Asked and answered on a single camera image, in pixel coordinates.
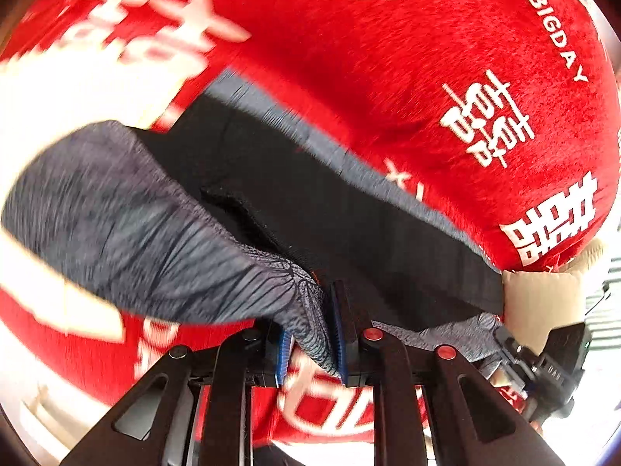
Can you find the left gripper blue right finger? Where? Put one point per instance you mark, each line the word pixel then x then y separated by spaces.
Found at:
pixel 429 400

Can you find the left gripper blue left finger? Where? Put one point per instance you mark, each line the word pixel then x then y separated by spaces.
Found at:
pixel 191 407

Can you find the black pants with patterned trim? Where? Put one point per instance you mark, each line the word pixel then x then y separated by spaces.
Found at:
pixel 242 211

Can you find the beige pillow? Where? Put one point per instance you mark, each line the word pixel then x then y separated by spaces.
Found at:
pixel 536 303

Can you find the red bedspread with white characters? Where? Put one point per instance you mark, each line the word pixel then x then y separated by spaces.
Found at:
pixel 502 115

